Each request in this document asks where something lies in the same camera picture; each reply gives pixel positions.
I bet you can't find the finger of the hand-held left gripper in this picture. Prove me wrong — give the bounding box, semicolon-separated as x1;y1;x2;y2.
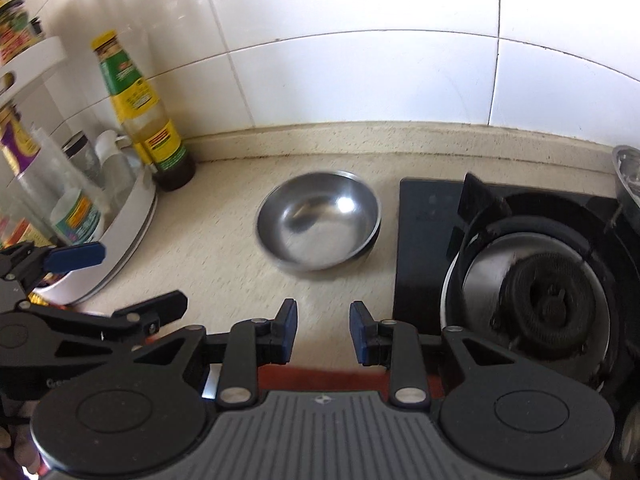
100;290;189;341
0;241;107;303

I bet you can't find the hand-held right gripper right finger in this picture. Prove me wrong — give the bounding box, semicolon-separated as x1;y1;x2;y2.
349;301;521;407

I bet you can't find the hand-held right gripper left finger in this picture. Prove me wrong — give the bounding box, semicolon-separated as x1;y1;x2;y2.
132;298;299;407

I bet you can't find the stainless steel bowl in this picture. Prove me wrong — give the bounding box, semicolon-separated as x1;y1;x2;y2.
256;171;382;273
612;145;640;211
280;210;384;276

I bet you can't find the purple label clear bottle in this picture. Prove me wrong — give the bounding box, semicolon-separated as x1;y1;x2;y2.
0;105;103;247

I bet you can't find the red cloth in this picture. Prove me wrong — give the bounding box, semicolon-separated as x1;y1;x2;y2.
257;365;443;397

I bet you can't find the white two-tier spice rack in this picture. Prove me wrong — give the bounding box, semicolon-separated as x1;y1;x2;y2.
0;35;159;307

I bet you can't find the small dark lid glass jar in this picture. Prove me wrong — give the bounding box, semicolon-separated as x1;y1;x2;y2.
61;131;102;186

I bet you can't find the black gas stove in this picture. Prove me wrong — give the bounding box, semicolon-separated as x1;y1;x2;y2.
392;172;640;398

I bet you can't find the green label oyster sauce bottle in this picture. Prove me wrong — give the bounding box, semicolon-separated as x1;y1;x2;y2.
91;31;197;192

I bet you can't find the green label sauce jar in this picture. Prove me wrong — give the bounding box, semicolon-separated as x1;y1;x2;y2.
0;0;43;63

